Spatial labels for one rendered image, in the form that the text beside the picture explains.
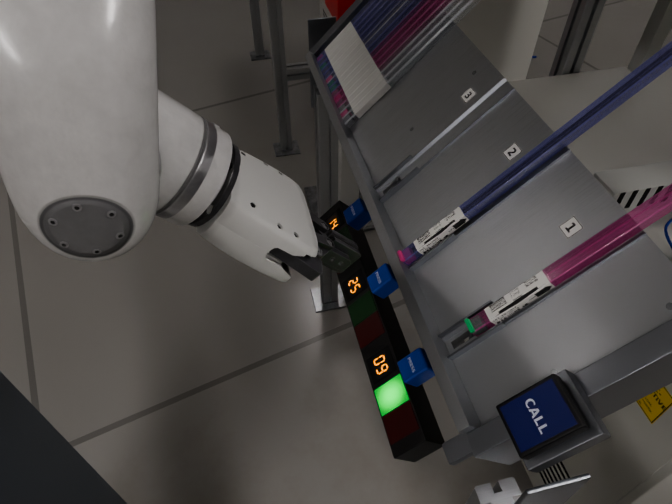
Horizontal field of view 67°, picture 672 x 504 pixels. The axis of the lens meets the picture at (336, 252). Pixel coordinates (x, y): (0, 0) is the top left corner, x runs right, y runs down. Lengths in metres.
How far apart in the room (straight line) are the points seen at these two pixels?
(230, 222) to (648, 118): 0.86
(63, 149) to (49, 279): 1.41
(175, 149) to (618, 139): 0.80
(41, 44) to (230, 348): 1.15
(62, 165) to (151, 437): 1.06
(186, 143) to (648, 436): 0.68
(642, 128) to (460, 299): 0.64
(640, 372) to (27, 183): 0.40
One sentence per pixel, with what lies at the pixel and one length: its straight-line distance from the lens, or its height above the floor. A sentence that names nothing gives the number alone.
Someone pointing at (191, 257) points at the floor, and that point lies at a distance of 1.58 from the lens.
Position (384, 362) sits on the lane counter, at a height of 0.66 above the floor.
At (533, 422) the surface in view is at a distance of 0.40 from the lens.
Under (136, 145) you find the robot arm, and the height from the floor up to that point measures 0.98.
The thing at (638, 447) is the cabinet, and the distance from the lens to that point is 0.85.
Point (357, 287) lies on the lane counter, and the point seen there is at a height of 0.66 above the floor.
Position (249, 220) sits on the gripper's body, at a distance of 0.40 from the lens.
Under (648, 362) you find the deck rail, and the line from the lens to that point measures 0.42.
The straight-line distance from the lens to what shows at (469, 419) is 0.45.
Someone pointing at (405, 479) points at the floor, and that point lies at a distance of 1.20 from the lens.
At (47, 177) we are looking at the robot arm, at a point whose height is 0.97.
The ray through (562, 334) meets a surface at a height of 0.79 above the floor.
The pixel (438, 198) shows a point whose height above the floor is 0.76.
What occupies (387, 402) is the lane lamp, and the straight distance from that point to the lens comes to 0.54.
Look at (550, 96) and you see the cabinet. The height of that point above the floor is 0.62.
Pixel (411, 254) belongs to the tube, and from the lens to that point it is 0.54.
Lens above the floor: 1.13
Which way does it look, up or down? 47 degrees down
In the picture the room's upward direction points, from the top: straight up
